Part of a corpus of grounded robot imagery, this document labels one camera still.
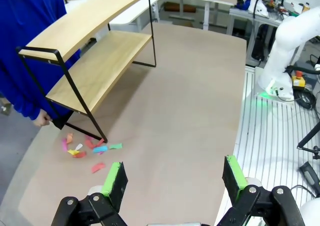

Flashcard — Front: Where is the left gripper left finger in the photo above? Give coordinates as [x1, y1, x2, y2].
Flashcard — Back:
[51, 162, 129, 226]

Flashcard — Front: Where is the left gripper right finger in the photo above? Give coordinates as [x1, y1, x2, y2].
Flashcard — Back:
[217, 155, 306, 226]

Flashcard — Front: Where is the person's right forearm blue sleeve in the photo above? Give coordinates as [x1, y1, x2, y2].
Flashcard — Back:
[9, 81, 51, 121]

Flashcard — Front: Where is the person's right hand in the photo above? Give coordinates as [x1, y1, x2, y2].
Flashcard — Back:
[33, 110, 51, 128]

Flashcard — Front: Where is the large red paper scrap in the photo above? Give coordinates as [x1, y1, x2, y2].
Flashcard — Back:
[91, 162, 106, 174]

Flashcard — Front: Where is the blue paper scrap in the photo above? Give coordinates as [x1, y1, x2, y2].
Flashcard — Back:
[92, 145, 109, 154]

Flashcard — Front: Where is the white slatted aluminium platform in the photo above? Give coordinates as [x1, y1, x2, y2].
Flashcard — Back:
[233, 65, 320, 226]

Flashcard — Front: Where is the black handheld controller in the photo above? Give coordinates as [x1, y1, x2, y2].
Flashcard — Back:
[298, 161, 319, 187]

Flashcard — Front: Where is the yellow emergency stop box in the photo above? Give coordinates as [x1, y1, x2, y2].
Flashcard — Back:
[291, 70, 306, 91]

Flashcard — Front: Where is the grey cluttered workbench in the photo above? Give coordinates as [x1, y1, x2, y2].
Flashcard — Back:
[228, 0, 301, 34]

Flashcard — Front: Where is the person's blue hoodie torso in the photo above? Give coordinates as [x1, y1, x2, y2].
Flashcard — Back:
[0, 0, 82, 121]

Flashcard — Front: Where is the white side table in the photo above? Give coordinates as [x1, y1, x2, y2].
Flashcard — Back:
[109, 0, 161, 32]

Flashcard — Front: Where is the long brown box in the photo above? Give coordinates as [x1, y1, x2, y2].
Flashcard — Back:
[163, 1, 197, 12]

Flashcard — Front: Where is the black camera stand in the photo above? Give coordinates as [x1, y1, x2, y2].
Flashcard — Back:
[296, 122, 320, 159]

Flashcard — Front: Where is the black cable bundle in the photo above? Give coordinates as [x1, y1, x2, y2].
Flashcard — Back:
[292, 88, 318, 109]

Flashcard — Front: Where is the black frame wooden two-tier shelf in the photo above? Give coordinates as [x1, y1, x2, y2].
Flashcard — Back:
[15, 0, 158, 144]

